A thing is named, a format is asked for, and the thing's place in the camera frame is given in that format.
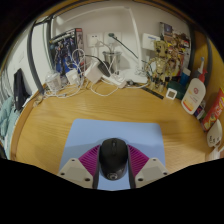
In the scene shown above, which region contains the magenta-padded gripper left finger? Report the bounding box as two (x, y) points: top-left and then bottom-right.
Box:
(58, 144), (102, 190)

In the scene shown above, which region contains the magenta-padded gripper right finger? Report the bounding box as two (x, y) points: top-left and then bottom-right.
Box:
(127, 144), (171, 190)

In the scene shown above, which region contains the black computer mouse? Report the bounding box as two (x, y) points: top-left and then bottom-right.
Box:
(98, 137), (129, 181)

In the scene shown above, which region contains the light blue mouse pad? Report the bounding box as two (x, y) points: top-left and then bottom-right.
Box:
(59, 118), (167, 192)

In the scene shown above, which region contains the black flat strip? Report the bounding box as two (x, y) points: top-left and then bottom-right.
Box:
(139, 87), (165, 100)

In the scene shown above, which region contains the small white square clock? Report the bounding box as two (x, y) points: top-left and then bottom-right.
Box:
(165, 87), (178, 100)

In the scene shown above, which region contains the small blue box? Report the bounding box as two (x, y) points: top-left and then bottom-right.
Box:
(193, 99), (207, 120)

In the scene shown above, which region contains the dark green round container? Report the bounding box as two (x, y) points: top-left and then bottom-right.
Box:
(166, 79), (186, 100)

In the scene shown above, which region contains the white lotion bottle red pump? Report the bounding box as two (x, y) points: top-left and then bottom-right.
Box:
(180, 68), (208, 116)

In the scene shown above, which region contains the white power strip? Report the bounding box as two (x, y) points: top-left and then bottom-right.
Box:
(101, 73), (127, 89)

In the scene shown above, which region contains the small white power adapter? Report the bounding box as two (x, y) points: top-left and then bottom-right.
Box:
(65, 69), (81, 86)

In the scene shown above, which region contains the clear plastic jar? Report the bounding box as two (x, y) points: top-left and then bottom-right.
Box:
(44, 70), (63, 94)

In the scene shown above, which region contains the teal cloth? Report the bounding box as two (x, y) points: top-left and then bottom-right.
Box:
(0, 96), (21, 148)

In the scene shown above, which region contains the red orange chips can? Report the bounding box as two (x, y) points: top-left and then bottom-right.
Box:
(200, 87), (224, 132)

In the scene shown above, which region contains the large white power adapter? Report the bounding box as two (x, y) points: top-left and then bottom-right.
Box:
(84, 60), (103, 84)

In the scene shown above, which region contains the blue bottle white cap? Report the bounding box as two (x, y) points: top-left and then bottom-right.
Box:
(179, 68), (192, 87)

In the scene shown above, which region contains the black bag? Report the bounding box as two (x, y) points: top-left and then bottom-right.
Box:
(13, 68), (31, 111)

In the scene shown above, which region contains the tan tree figure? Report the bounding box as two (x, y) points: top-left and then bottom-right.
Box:
(144, 40), (173, 93)

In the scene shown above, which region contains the metal cup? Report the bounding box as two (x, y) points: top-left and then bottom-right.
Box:
(102, 50), (123, 73)

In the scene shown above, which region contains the blue model kit box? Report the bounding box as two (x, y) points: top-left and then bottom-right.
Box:
(49, 27), (86, 76)

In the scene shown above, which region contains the colourful picture box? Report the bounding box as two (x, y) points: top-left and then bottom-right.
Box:
(159, 21), (192, 68)

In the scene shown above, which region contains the white wall panel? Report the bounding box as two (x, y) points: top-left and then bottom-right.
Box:
(142, 32), (162, 51)

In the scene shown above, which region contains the white wall socket black plug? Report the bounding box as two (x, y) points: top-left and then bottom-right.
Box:
(103, 31), (123, 46)

